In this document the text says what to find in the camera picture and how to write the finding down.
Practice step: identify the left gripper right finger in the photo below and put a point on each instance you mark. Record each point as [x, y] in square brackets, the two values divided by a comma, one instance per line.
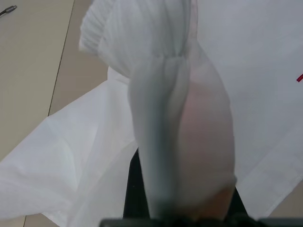
[236, 206]

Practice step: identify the white cloth shorts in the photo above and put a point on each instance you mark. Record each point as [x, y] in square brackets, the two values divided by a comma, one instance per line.
[165, 118]

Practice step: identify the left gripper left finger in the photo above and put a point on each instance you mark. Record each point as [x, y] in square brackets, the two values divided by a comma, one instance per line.
[136, 189]

